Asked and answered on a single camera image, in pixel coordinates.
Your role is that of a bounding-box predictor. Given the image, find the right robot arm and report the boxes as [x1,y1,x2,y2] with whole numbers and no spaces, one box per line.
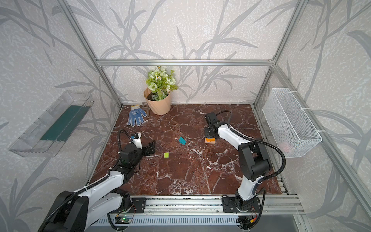
[204,110,286,213]

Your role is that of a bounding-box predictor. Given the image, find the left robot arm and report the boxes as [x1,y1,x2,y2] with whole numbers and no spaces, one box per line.
[39,141,156,232]

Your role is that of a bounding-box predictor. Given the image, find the teal triangular wood block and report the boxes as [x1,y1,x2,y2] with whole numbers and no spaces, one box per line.
[179,137,186,145]

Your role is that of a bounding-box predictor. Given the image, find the blue work glove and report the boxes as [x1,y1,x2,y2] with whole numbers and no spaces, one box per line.
[127,105,147,127]

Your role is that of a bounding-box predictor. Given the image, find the beige flower pot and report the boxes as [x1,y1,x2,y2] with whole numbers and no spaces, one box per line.
[144,88,172,115]

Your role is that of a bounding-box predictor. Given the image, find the green white artificial flowers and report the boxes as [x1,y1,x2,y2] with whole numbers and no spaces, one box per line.
[146,66,178,101]

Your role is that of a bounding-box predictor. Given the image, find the left circuit board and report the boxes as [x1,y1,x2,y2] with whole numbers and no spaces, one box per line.
[115,216,132,224]

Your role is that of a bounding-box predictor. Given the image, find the pink object in basket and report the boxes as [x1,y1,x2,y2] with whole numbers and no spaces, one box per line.
[279,142,293,154]

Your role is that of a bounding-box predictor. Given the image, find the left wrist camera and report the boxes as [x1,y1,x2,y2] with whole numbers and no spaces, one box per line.
[130,132,143,149]

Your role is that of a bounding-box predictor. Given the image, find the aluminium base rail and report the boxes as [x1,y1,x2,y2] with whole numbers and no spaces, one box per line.
[128,195,305,216]

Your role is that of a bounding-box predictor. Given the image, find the white wire mesh basket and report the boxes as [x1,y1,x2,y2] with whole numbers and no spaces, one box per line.
[262,88,322,158]

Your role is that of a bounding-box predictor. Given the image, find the clear plastic wall shelf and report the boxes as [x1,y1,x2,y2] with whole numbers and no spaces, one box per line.
[9,90,94,158]

